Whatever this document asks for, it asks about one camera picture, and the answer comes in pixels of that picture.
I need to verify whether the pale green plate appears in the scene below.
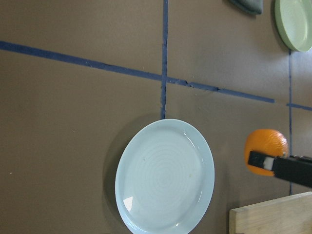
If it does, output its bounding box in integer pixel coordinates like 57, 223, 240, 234
274, 0, 312, 52

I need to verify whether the grey folded cloth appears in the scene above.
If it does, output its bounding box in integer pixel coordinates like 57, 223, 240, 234
230, 0, 263, 15

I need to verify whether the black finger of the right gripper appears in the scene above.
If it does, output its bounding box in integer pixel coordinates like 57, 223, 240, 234
248, 151, 312, 188

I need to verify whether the wooden cutting board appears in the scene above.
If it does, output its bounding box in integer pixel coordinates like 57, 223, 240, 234
229, 192, 312, 234

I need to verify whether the light blue plate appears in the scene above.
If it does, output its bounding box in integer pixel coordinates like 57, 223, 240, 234
115, 119, 215, 234

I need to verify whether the orange fruit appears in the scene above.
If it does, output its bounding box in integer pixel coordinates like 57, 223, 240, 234
244, 129, 289, 176

